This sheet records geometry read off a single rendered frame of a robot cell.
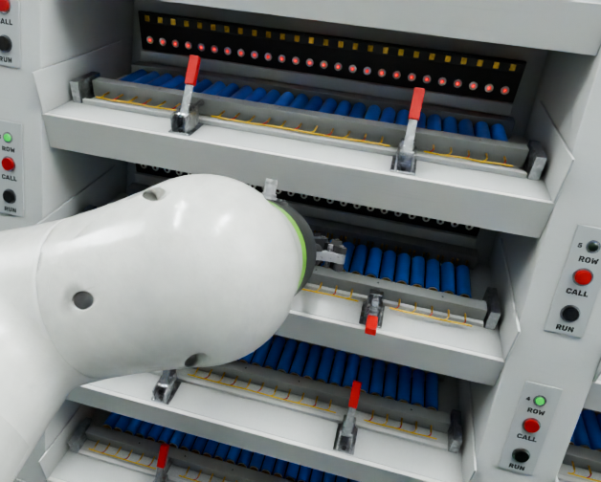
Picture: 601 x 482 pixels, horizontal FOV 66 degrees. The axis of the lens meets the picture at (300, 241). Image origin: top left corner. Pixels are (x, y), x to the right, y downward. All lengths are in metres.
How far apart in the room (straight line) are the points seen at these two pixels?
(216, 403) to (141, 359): 0.47
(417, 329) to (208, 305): 0.41
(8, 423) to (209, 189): 0.14
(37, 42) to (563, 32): 0.58
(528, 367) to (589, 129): 0.27
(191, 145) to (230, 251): 0.36
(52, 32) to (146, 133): 0.17
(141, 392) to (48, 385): 0.46
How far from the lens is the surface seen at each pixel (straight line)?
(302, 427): 0.70
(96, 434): 0.91
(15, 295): 0.28
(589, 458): 0.78
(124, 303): 0.24
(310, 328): 0.60
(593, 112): 0.55
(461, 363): 0.61
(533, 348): 0.60
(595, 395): 0.66
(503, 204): 0.55
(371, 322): 0.53
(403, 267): 0.65
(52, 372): 0.29
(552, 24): 0.55
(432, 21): 0.54
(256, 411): 0.71
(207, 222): 0.23
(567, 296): 0.58
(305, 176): 0.54
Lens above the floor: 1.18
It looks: 17 degrees down
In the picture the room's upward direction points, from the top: 9 degrees clockwise
